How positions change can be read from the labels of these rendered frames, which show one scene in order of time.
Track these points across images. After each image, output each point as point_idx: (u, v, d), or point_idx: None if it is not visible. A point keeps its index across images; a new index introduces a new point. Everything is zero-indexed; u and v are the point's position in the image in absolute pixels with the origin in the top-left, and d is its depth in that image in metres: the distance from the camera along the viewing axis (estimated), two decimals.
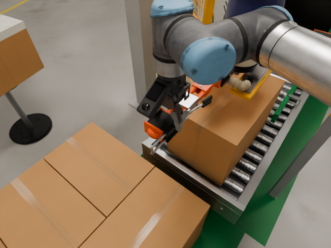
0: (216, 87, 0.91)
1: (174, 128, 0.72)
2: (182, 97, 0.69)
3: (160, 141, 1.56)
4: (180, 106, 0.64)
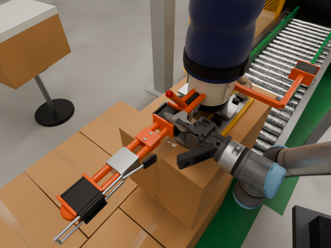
0: (169, 136, 0.74)
1: (95, 205, 0.55)
2: None
3: None
4: None
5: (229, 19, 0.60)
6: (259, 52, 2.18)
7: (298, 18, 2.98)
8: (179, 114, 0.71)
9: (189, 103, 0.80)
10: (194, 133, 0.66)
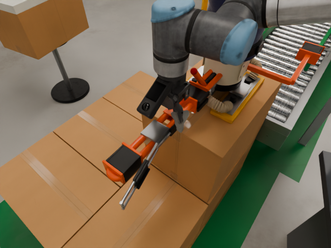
0: (192, 111, 0.81)
1: (143, 171, 0.62)
2: (182, 97, 0.69)
3: None
4: (180, 106, 0.64)
5: None
6: (273, 29, 2.22)
7: None
8: None
9: (208, 81, 0.87)
10: None
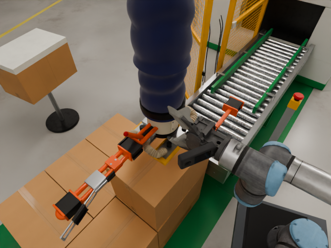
0: (129, 160, 1.07)
1: (81, 212, 0.88)
2: None
3: None
4: None
5: (159, 87, 0.93)
6: (234, 71, 2.61)
7: (274, 37, 3.41)
8: (182, 110, 0.68)
9: (145, 134, 1.13)
10: (197, 135, 0.66)
